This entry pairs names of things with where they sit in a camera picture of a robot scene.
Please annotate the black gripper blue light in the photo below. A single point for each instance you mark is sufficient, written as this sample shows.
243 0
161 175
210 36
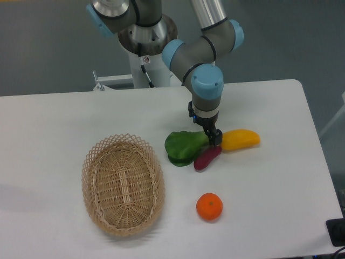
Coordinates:
215 136

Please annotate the green bok choy vegetable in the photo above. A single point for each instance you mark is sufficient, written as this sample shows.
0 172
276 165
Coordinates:
184 147

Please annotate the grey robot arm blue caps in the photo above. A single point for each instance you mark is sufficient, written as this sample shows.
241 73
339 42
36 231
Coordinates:
156 53

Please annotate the purple sweet potato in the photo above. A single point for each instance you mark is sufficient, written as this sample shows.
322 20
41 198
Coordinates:
206 157

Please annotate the yellow mango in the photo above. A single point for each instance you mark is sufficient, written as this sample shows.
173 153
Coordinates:
239 138

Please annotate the orange tangerine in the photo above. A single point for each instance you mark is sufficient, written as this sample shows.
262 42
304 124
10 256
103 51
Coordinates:
209 206

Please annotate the woven wicker basket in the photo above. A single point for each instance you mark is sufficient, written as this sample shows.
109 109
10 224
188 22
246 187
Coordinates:
123 185

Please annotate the black device at table edge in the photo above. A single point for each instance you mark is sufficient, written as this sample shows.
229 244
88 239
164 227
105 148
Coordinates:
335 229

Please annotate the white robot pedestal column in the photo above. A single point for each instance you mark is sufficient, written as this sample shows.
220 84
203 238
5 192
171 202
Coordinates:
152 65

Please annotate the white metal base frame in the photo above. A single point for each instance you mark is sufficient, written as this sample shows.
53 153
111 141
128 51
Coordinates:
124 82

